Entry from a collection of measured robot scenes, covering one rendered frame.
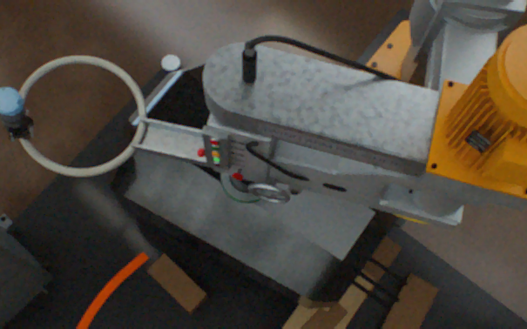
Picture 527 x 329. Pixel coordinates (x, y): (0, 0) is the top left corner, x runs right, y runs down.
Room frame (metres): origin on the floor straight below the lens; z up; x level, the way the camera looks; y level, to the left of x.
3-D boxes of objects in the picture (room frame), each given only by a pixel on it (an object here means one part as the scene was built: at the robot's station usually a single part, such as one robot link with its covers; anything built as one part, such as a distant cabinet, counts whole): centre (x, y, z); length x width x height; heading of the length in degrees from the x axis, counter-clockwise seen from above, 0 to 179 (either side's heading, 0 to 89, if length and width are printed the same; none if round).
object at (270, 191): (0.67, -0.04, 1.19); 0.15 x 0.10 x 0.15; 78
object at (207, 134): (0.72, 0.14, 1.37); 0.08 x 0.03 x 0.28; 78
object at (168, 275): (0.47, 0.37, 0.07); 0.30 x 0.12 x 0.12; 51
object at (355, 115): (0.74, -0.29, 1.61); 0.96 x 0.25 x 0.17; 78
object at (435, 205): (0.68, -0.60, 1.34); 0.19 x 0.19 x 0.20
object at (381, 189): (0.72, -0.33, 1.30); 0.74 x 0.23 x 0.49; 78
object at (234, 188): (0.81, 0.05, 0.84); 0.21 x 0.21 x 0.01
